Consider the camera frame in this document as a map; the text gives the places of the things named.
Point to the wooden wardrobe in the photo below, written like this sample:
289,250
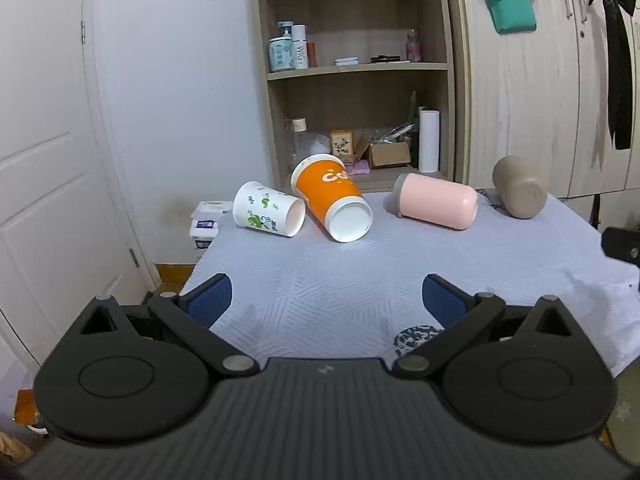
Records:
545,100

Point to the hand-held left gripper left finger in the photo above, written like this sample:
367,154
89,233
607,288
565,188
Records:
214,296

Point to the wooden shelf unit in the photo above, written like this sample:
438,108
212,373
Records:
360,87

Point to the teal label bottle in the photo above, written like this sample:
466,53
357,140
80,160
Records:
281,50

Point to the pink cup with grey lid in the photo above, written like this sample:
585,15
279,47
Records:
436,201

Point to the white plastic bag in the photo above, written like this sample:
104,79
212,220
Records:
317,146

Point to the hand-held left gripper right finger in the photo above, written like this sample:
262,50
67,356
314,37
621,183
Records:
441,296

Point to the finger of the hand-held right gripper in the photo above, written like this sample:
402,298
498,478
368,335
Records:
621,246

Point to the clear bottle with beige cap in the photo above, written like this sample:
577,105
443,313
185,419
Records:
299,142

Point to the pink pad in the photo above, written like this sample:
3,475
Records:
358,167

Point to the open cardboard box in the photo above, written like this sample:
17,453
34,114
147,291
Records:
387,154

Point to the white flat case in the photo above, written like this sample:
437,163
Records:
346,61

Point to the pale blue quilted blanket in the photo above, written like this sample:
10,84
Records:
350,280

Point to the white paper roll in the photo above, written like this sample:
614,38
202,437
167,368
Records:
429,141

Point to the black ribbon bow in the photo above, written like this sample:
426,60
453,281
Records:
619,60

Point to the small orange box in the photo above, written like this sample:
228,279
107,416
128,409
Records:
312,55

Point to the black flat item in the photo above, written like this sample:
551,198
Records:
386,58

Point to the taupe cup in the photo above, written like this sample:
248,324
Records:
517,186

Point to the white door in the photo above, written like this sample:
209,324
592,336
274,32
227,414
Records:
50,170

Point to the white cup with green print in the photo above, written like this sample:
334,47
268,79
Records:
264,208

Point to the floral print box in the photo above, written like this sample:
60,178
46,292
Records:
342,146

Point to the pink jar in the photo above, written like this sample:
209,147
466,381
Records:
413,49

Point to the dark patterned cloth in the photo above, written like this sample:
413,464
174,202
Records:
417,340

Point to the white tissue pack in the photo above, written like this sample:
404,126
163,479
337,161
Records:
215,208
204,232

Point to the orange paper cup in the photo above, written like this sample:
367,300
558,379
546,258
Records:
327,191

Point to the white tube bottle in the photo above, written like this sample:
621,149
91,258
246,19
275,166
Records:
299,47

